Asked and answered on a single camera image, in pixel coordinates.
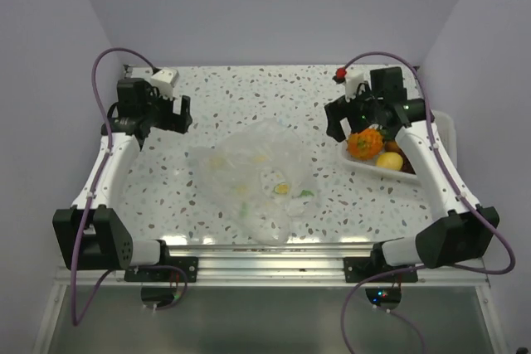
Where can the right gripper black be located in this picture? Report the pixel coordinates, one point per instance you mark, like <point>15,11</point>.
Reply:
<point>340,109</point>

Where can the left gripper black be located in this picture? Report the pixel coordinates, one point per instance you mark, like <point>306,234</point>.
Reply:
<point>173,122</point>

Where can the orange fake pineapple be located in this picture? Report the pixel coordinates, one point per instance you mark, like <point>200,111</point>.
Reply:
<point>367,144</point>

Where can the brown fake kiwi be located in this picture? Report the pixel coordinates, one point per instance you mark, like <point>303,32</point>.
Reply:
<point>391,146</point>

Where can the clear printed plastic bag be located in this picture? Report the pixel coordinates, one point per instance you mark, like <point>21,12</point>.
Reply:
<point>261,177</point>

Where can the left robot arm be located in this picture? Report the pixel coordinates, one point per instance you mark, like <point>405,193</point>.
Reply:
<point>90,234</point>

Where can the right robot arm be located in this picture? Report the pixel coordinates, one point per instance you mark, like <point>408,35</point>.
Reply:
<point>462,228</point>

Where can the yellow fake pear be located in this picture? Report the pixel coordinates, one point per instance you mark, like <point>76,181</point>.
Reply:
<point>390,161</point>

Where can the red fake grapes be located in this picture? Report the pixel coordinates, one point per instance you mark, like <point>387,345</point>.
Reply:
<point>407,166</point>

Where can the white plastic basket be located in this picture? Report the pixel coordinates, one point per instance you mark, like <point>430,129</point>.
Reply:
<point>418,148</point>

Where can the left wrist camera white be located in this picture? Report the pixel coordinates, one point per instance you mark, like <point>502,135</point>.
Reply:
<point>165,81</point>

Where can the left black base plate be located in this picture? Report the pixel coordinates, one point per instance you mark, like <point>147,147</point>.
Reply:
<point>173,269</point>

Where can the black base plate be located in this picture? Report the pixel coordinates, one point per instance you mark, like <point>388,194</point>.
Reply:
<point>357,269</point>
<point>173,269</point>

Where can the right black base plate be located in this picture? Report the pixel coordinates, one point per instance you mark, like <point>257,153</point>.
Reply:
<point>357,269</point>

